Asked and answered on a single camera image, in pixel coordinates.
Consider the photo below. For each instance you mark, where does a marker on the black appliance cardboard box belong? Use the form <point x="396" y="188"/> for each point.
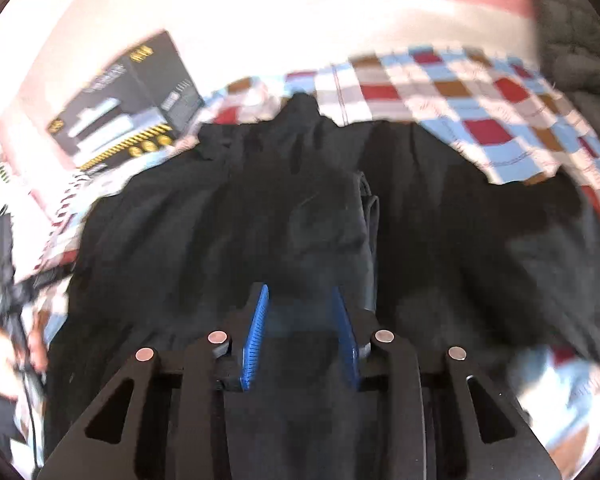
<point x="139" y="104"/>

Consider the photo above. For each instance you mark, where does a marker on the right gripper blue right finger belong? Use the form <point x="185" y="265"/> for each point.
<point x="362" y="358"/>

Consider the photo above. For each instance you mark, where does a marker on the grey quilted down coat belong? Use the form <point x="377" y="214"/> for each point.
<point x="569" y="52"/>

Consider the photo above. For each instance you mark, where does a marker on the large black jacket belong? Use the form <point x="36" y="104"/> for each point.
<point x="163" y="414"/>

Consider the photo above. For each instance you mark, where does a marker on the person's left hand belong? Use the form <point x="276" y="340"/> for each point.
<point x="10" y="384"/>

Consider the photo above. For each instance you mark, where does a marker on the checkered bed sheet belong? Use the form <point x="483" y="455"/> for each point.
<point x="480" y="110"/>

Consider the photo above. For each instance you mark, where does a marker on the red striped bed cover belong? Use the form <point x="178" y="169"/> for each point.
<point x="43" y="234"/>

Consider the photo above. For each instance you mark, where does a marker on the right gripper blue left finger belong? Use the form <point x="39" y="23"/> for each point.
<point x="244" y="327"/>

